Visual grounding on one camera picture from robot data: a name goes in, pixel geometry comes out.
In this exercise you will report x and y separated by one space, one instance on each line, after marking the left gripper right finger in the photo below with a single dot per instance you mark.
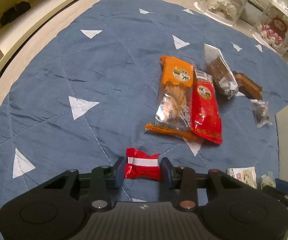
178 185

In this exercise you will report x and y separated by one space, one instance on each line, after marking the brown gold snack bar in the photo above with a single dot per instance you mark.
248 87

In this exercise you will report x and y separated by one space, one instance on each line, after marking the black item on shelf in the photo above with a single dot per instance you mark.
14 12

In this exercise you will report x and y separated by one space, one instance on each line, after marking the white soup packet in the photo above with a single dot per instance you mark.
246 175

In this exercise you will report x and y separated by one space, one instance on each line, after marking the red snack pack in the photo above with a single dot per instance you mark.
205 119

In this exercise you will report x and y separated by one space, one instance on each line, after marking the clear case red plush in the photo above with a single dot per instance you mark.
272 28

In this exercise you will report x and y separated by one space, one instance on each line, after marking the small green candy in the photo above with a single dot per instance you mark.
268 180

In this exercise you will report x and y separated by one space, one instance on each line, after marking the clear pastry cake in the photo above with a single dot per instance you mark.
223 78

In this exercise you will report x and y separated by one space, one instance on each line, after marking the small clear candy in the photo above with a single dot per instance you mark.
260 112

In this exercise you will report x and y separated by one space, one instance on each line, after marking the blue quilted triangle mat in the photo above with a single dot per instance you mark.
88 94

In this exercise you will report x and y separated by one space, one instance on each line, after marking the orange snack pack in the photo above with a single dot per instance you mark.
173 112

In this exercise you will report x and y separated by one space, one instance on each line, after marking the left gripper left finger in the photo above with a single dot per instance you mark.
104 180

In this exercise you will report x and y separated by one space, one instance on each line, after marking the small red white candy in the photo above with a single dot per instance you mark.
141 165

